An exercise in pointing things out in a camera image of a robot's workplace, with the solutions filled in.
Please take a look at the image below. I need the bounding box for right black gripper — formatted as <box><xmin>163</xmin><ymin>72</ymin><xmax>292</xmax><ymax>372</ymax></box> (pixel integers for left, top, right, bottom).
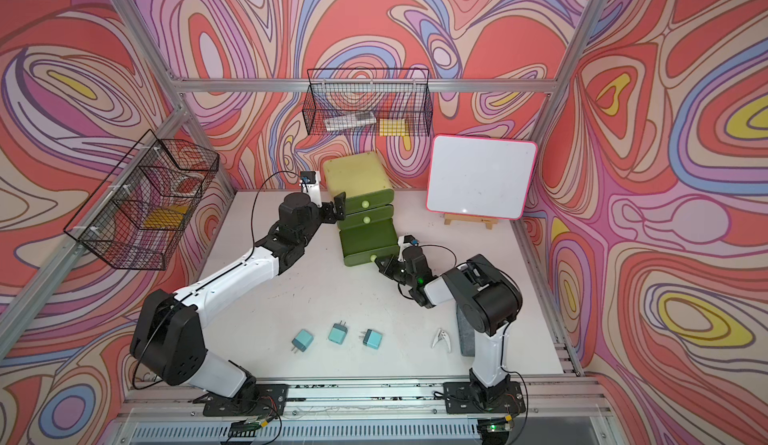
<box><xmin>375</xmin><ymin>254</ymin><xmax>417</xmax><ymax>288</ymax></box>

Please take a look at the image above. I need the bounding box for green bottom drawer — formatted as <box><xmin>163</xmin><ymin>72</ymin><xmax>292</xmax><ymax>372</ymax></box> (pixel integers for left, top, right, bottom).
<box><xmin>339</xmin><ymin>219</ymin><xmax>399</xmax><ymax>267</ymax></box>

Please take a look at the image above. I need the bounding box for yellow green drawer cabinet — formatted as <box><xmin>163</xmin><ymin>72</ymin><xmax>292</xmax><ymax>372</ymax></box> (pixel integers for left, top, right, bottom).
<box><xmin>322</xmin><ymin>152</ymin><xmax>394</xmax><ymax>232</ymax></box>

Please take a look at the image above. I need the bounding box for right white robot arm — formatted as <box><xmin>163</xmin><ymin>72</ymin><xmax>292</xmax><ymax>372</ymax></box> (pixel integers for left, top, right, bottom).
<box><xmin>373</xmin><ymin>246</ymin><xmax>523</xmax><ymax>409</ymax></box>

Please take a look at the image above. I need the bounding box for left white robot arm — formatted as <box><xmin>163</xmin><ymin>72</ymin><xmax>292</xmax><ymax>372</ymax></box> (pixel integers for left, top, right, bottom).
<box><xmin>130</xmin><ymin>192</ymin><xmax>346</xmax><ymax>400</ymax></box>

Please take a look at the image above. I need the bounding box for teal plug three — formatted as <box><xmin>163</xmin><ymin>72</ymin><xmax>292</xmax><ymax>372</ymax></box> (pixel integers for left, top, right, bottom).
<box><xmin>361</xmin><ymin>329</ymin><xmax>383</xmax><ymax>350</ymax></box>

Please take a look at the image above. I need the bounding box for grey box in back basket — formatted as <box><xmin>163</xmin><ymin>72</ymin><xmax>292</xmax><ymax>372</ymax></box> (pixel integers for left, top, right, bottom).
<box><xmin>323</xmin><ymin>112</ymin><xmax>377</xmax><ymax>132</ymax></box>

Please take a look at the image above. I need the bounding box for teal plug two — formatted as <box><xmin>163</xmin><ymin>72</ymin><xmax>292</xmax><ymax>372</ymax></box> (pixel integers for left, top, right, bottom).
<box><xmin>328</xmin><ymin>322</ymin><xmax>348</xmax><ymax>345</ymax></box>

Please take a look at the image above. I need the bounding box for yellow sponge in back basket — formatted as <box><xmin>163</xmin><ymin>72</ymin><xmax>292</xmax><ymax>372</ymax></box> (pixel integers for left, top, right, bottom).
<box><xmin>378</xmin><ymin>119</ymin><xmax>409</xmax><ymax>137</ymax></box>

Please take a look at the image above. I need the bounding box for small white clip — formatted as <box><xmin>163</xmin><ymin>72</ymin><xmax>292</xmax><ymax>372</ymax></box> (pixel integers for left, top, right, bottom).
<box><xmin>431</xmin><ymin>328</ymin><xmax>452</xmax><ymax>353</ymax></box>

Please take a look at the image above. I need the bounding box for grey felt eraser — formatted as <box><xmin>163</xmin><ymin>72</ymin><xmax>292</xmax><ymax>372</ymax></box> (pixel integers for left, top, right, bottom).
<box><xmin>456</xmin><ymin>308</ymin><xmax>475</xmax><ymax>357</ymax></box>

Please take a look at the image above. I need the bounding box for teal plug one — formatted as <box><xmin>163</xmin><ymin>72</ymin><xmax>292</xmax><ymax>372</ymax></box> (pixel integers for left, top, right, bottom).
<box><xmin>291</xmin><ymin>329</ymin><xmax>314</xmax><ymax>353</ymax></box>

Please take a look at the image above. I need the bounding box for wooden easel stand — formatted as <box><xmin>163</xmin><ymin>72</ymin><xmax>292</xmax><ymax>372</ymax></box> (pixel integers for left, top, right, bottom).
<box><xmin>443</xmin><ymin>213</ymin><xmax>499</xmax><ymax>230</ymax></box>

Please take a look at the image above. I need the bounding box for pink framed whiteboard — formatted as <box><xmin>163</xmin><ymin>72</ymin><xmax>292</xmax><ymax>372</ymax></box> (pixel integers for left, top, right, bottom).
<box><xmin>426</xmin><ymin>135</ymin><xmax>539</xmax><ymax>220</ymax></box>

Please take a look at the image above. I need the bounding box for yellow item in left basket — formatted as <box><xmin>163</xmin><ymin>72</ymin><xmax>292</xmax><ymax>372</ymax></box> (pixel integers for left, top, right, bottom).
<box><xmin>142</xmin><ymin>205</ymin><xmax>188</xmax><ymax>231</ymax></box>

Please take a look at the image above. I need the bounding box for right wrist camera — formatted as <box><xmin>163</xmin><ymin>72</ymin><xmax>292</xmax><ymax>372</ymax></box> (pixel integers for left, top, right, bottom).
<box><xmin>398</xmin><ymin>234</ymin><xmax>420</xmax><ymax>260</ymax></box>

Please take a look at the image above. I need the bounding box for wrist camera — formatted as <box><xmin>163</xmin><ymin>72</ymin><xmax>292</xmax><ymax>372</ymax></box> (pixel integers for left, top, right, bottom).
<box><xmin>299</xmin><ymin>171</ymin><xmax>322</xmax><ymax>207</ymax></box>
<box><xmin>398</xmin><ymin>234</ymin><xmax>420</xmax><ymax>260</ymax></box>

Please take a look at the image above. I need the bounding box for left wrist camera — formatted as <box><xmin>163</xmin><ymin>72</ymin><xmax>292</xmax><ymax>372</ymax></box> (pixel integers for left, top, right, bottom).
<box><xmin>299</xmin><ymin>171</ymin><xmax>322</xmax><ymax>207</ymax></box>

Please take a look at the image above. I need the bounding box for back black wire basket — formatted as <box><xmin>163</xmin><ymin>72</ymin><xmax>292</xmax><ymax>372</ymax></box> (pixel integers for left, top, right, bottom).
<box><xmin>302</xmin><ymin>66</ymin><xmax>433</xmax><ymax>137</ymax></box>

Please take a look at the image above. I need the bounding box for black wire basket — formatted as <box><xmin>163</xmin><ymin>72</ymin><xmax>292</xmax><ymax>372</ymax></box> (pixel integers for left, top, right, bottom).
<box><xmin>302</xmin><ymin>66</ymin><xmax>433</xmax><ymax>137</ymax></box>
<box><xmin>63</xmin><ymin>131</ymin><xmax>220</xmax><ymax>271</ymax></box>

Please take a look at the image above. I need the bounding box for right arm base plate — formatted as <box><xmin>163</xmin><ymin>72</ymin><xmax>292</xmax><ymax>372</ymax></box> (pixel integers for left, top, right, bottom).
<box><xmin>438</xmin><ymin>379</ymin><xmax>527</xmax><ymax>417</ymax></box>

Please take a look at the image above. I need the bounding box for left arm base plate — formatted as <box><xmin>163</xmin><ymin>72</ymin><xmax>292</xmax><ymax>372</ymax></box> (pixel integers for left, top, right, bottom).
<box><xmin>202</xmin><ymin>383</ymin><xmax>289</xmax><ymax>417</ymax></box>

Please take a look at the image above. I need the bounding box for left black wire basket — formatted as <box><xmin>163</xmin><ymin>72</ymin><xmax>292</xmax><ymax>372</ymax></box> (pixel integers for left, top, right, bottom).
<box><xmin>63</xmin><ymin>131</ymin><xmax>220</xmax><ymax>271</ymax></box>

